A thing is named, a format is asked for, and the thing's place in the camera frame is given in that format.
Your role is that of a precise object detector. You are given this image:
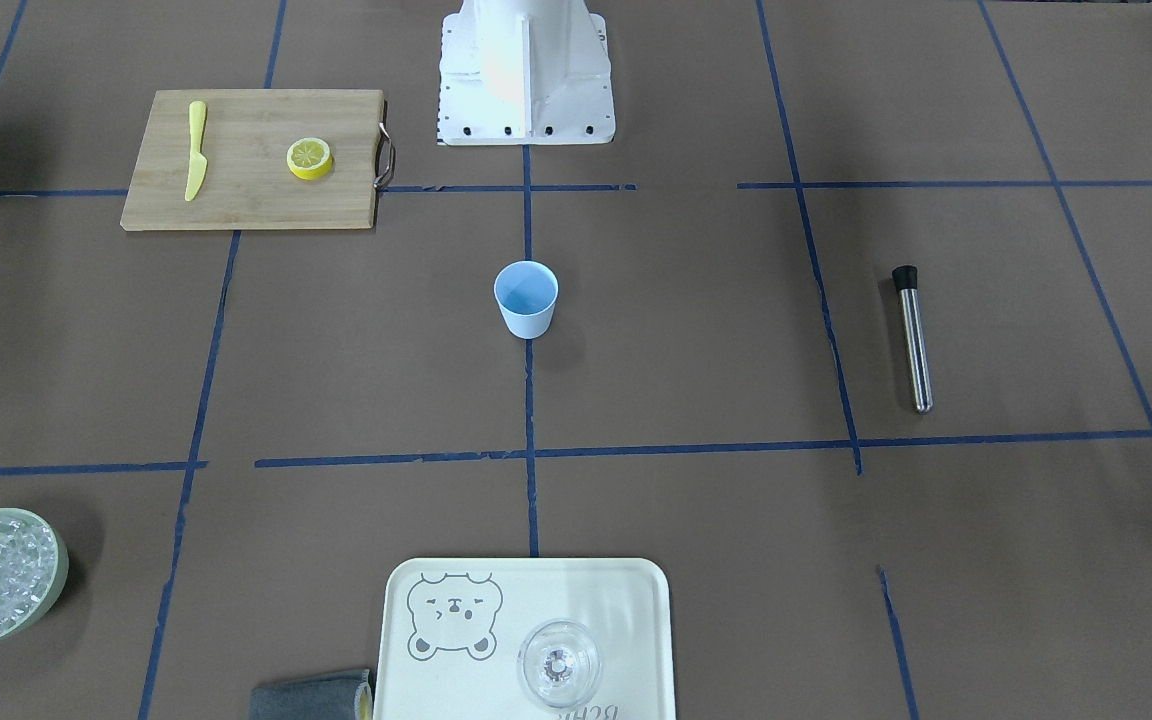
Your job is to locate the light blue cup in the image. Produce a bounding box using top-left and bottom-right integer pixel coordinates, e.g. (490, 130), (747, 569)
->
(493, 260), (561, 340)

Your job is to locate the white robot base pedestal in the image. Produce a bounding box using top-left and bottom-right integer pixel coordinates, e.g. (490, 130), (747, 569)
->
(435, 1), (617, 147)

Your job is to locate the grey folded cloth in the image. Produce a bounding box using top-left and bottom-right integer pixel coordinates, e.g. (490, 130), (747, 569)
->
(248, 667), (372, 719)

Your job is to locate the cream bear tray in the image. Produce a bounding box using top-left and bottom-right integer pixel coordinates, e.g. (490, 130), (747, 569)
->
(372, 559), (677, 719)

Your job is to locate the yellow plastic knife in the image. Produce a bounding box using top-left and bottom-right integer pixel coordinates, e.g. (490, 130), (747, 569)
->
(184, 100), (209, 202)

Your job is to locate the clear wine glass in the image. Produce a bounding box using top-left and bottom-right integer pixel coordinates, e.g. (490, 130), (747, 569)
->
(516, 619), (602, 711)

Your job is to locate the yellow lemon slice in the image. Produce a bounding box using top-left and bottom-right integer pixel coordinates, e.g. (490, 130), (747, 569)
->
(285, 137), (335, 181)

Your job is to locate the steel muddler with black cap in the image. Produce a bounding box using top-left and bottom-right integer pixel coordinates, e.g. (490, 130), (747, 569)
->
(892, 265), (934, 414)

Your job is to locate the bamboo cutting board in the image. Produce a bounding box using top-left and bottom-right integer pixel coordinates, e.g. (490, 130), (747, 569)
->
(122, 88), (393, 232)

